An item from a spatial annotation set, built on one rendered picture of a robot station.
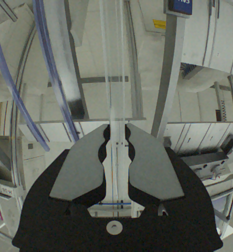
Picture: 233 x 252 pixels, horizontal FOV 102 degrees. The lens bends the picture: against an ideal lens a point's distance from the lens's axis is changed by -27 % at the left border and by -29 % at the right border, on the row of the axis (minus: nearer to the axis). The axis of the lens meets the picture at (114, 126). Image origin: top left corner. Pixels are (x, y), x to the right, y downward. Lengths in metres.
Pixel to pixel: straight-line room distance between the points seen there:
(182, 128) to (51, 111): 2.17
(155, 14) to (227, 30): 0.41
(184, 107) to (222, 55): 2.10
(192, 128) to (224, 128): 0.16
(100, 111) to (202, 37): 1.92
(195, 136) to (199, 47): 0.30
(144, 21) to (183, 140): 0.52
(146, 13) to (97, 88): 1.73
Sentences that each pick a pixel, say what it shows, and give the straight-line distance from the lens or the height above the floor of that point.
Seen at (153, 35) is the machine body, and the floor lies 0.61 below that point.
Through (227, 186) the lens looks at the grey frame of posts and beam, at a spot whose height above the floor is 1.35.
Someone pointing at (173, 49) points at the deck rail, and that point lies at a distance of 0.30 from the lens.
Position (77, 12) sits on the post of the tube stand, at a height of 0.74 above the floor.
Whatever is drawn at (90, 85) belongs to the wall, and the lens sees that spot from 2.26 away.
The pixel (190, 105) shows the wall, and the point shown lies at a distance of 2.52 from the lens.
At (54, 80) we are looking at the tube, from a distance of 0.24.
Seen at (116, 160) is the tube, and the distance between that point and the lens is 0.16.
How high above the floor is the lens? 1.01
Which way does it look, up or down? 5 degrees down
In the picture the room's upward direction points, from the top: 179 degrees clockwise
